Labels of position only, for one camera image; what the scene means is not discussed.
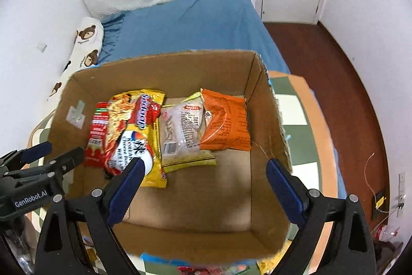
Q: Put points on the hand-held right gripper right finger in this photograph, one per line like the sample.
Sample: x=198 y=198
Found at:
x=285 y=189

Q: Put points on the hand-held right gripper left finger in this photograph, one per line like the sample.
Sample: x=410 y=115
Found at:
x=126 y=189

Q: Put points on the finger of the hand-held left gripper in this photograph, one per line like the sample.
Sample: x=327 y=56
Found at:
x=37 y=151
x=69 y=159

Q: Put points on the red noodle packet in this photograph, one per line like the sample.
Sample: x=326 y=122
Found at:
x=96 y=139

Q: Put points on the cardboard box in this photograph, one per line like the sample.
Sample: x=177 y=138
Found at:
x=209 y=197

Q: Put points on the yellow noodle packet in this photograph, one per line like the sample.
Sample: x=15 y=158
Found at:
x=155 y=146

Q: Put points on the clear plastic bag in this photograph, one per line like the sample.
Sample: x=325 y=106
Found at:
x=17 y=252

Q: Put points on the small yellow snack packet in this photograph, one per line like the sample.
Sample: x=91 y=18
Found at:
x=268 y=266

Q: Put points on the clear pale snack packet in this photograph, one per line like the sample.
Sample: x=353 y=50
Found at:
x=183 y=133

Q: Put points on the orange snack packet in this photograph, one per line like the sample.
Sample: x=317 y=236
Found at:
x=225 y=123

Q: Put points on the black power plug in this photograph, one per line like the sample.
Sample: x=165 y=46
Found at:
x=378 y=204

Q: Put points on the clear plastic bottle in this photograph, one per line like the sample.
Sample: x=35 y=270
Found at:
x=386 y=232

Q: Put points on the small red snack packet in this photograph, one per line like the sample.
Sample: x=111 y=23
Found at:
x=199 y=270

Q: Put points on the bear print pillow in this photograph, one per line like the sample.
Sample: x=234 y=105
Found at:
x=85 y=46

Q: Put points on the blue bed blanket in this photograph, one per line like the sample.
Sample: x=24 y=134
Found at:
x=193 y=27

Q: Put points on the white wall hook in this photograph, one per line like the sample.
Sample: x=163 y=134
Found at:
x=41 y=46

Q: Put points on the white wall outlet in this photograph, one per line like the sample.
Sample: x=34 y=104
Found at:
x=401 y=194

